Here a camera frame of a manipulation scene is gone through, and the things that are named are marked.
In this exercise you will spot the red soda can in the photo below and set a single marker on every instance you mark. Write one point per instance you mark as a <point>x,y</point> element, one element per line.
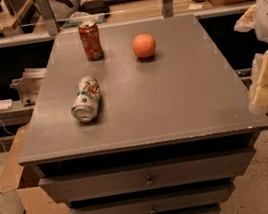
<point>89,34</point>

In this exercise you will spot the white green soda can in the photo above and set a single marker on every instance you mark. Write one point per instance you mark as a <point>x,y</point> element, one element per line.
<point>86,104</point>

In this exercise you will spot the orange fruit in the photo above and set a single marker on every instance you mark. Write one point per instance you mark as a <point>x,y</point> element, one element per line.
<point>144,46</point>

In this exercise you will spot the white power strip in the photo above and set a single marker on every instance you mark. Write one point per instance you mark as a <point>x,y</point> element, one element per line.
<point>5,104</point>

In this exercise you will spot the cardboard box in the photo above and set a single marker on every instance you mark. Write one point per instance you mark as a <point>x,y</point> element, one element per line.
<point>25,181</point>

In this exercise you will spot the white plastic bracket part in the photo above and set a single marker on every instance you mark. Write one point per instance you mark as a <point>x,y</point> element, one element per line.
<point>29,84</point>

